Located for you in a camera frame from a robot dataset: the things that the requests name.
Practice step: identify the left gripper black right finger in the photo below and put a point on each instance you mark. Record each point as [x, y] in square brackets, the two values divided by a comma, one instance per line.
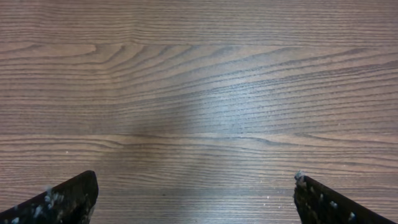
[319, 204]

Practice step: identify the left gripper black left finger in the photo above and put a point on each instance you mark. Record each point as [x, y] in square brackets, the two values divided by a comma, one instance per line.
[71, 202]

